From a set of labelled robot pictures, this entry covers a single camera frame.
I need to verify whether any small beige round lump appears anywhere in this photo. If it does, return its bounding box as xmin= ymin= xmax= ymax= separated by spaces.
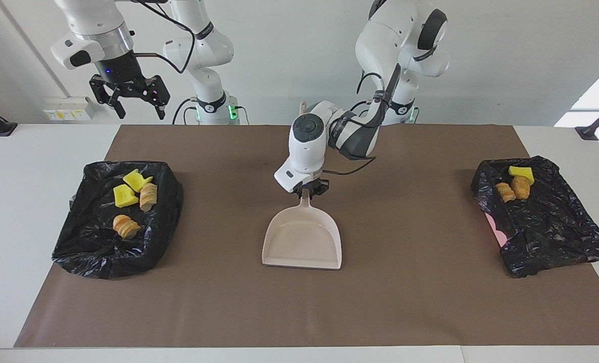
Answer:
xmin=112 ymin=215 xmax=143 ymax=239

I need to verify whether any yellow u-shaped sponge piece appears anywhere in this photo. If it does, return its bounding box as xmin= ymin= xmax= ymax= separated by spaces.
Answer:
xmin=122 ymin=169 xmax=154 ymax=193

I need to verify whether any small yellow sponge wedge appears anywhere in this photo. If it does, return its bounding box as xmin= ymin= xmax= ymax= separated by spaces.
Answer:
xmin=508 ymin=165 xmax=535 ymax=185

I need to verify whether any brown table mat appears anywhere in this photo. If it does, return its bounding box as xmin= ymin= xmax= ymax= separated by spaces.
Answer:
xmin=15 ymin=125 xmax=599 ymax=348

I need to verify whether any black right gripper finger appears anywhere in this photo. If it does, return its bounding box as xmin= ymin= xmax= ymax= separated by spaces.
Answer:
xmin=137 ymin=75 xmax=171 ymax=120
xmin=89 ymin=74 xmax=127 ymax=119

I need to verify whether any pink plastic bin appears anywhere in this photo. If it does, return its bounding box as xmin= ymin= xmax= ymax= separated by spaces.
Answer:
xmin=484 ymin=212 xmax=509 ymax=248

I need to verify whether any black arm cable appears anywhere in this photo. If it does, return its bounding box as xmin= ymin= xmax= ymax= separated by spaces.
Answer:
xmin=128 ymin=0 xmax=197 ymax=74
xmin=323 ymin=73 xmax=386 ymax=176

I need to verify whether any pale jagged foam chunk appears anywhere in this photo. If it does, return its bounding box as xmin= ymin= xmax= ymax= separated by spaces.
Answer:
xmin=495 ymin=182 xmax=516 ymax=203

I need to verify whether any brown cork-like lump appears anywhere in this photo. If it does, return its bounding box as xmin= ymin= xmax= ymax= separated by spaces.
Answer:
xmin=512 ymin=176 xmax=531 ymax=200

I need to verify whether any gray wall conduit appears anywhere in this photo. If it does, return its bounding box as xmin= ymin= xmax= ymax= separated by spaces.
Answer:
xmin=0 ymin=0 xmax=71 ymax=99

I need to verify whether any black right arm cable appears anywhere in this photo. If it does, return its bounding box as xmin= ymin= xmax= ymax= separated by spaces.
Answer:
xmin=128 ymin=0 xmax=197 ymax=74

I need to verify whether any white wall outlet box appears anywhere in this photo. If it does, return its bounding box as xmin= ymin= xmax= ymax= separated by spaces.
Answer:
xmin=43 ymin=97 xmax=97 ymax=122

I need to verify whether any black plastic trash bag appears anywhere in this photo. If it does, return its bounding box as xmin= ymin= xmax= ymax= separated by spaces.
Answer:
xmin=471 ymin=155 xmax=599 ymax=278
xmin=51 ymin=160 xmax=184 ymax=279

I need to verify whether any yellow sponge block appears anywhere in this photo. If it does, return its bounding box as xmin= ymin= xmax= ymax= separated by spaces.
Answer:
xmin=113 ymin=184 xmax=140 ymax=208

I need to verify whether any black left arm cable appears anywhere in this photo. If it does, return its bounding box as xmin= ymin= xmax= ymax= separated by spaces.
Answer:
xmin=323 ymin=73 xmax=386 ymax=176

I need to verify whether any beige plastic dustpan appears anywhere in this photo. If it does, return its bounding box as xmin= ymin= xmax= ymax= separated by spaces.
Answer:
xmin=262 ymin=189 xmax=343 ymax=270

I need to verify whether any pale greenish foam chunk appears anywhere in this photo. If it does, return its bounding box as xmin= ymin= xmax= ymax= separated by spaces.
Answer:
xmin=139 ymin=183 xmax=158 ymax=212

